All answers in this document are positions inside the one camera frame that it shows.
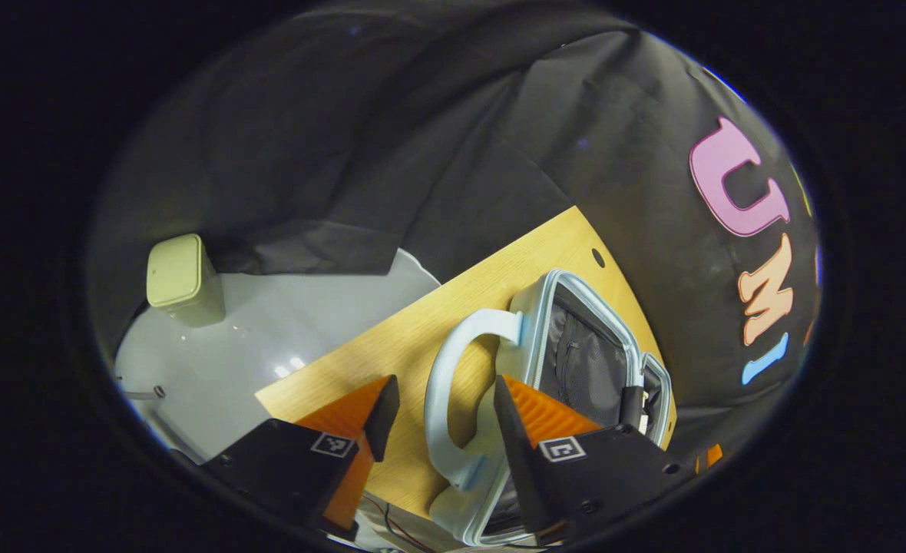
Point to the beige trash bin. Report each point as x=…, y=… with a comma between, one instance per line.
x=180, y=280

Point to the small metal rod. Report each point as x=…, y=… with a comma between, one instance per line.
x=142, y=394

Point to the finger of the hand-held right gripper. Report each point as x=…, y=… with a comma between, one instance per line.
x=709, y=458

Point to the black backdrop cloth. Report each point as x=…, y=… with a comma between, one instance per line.
x=422, y=138

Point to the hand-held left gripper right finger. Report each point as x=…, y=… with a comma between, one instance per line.
x=516, y=438

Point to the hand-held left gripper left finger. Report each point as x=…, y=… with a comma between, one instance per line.
x=384, y=415

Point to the light blue suitcase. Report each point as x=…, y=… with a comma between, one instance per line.
x=583, y=353

